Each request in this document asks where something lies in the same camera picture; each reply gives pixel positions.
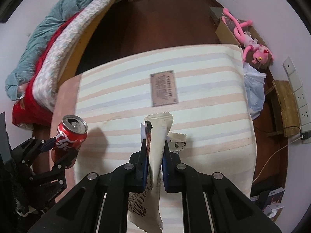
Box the red cola can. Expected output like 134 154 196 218
51 115 88 163

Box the cream snack bag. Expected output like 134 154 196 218
128 112 187 232

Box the red blanket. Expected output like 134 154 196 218
12 11 81 128

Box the striped bed mattress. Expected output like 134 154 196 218
51 44 257 196

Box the checked quilt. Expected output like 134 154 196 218
32 0 112 111

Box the blue white box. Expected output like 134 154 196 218
250 187 285 210

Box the wooden stool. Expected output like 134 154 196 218
265 80 301 138

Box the white plastic bag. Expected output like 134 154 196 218
243 63 266 120

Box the white power strip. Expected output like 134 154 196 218
283 57 310 144

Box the teal blanket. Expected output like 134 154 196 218
5 0 93 101

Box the pink panther plush toy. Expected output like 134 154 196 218
221 8 274 65

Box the cardboard box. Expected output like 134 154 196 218
216 8 273 70

